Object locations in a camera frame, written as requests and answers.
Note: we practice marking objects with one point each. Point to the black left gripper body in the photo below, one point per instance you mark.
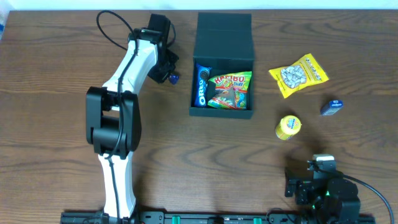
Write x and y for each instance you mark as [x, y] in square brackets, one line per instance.
[166, 69]

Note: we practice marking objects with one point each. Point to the dark blue chocolate bar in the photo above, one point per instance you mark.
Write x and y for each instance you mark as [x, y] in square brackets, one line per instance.
[173, 79]

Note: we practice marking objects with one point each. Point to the blue Oreo cookie pack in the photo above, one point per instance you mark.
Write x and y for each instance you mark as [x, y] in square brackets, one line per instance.
[203, 74]

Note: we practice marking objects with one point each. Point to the colourful Haribo gummy bag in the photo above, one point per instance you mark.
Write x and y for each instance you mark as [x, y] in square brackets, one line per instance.
[230, 91]

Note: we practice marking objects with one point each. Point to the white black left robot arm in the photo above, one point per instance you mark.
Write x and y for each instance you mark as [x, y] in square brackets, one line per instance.
[113, 118]

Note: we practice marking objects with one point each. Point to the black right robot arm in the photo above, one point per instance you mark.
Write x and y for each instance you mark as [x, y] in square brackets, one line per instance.
[331, 198]

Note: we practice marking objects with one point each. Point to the black open gift box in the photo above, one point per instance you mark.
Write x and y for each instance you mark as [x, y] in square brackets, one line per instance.
[224, 43]

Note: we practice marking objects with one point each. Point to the yellow round jar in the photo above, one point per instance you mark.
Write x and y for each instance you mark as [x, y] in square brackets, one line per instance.
[288, 126]

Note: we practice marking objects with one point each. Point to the yellow sunflower seed bag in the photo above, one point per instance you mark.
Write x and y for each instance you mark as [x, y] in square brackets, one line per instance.
[305, 72]

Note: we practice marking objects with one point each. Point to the small blue box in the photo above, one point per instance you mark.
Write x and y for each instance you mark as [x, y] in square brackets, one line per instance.
[331, 107]

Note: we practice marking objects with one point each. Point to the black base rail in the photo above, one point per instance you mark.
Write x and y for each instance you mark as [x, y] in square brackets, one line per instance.
[184, 218]

